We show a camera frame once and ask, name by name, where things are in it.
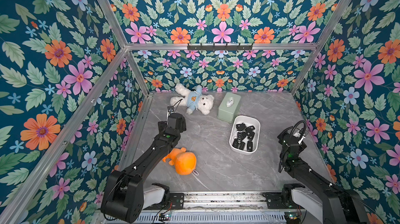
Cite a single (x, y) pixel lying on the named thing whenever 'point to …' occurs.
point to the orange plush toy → (185, 162)
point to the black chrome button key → (242, 146)
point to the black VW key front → (240, 127)
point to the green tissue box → (229, 106)
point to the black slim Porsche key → (239, 137)
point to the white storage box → (245, 134)
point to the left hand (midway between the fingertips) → (175, 119)
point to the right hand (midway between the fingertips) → (292, 133)
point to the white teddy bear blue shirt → (193, 100)
